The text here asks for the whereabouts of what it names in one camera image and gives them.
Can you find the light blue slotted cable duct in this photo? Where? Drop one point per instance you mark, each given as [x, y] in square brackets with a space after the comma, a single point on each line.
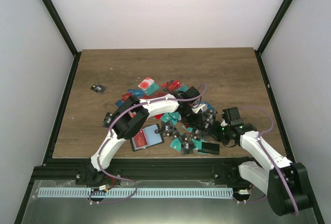
[119, 193]

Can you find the black VIP card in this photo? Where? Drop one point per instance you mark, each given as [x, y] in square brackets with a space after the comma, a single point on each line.
[98, 88]

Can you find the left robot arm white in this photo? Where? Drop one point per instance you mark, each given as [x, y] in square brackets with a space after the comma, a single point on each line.
[129, 118]

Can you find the blue card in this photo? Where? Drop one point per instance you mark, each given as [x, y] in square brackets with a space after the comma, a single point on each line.
[136, 92]

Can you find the black leather card holder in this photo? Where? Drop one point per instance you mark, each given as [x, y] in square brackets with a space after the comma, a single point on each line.
[153, 134]

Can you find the black box on cards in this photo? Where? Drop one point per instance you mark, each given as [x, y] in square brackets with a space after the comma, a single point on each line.
[210, 148]

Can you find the teal card top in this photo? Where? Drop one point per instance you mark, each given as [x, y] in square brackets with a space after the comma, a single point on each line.
[152, 88]

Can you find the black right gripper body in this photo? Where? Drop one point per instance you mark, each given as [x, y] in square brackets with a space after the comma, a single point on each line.
[221, 134]

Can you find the white card red circle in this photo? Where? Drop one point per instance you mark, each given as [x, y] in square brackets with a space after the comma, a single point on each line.
[146, 83]

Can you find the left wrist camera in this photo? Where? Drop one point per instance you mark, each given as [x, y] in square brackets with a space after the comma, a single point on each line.
[201, 107]

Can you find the black front rail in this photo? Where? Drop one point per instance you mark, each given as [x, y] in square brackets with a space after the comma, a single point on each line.
[221, 170]

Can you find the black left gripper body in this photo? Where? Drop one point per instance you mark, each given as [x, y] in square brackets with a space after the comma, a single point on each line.
[189, 118]

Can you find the black frame post right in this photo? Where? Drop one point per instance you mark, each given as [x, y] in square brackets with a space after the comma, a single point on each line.
[273, 26]

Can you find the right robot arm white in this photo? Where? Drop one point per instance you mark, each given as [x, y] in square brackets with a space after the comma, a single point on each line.
[285, 183]

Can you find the black frame post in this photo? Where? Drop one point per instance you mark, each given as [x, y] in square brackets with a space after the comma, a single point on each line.
[60, 26]
[273, 26]

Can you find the black frame post left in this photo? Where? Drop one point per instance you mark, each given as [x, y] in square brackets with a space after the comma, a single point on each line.
[60, 26]

